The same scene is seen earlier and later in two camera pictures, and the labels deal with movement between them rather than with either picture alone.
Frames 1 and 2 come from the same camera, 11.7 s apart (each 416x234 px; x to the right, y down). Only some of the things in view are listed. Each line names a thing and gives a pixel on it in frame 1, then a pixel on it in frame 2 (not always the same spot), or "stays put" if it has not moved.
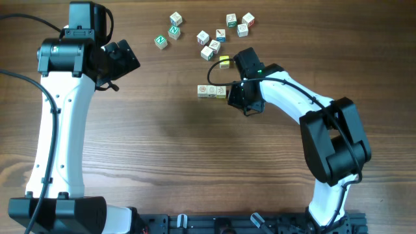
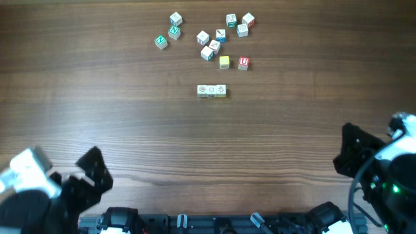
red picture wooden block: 202,90 stays put
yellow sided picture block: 221,91 stays put
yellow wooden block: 224,64 stays put
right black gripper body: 238,97 → 353,157
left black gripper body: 119,62 → 73,199
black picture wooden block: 211,91 stays put
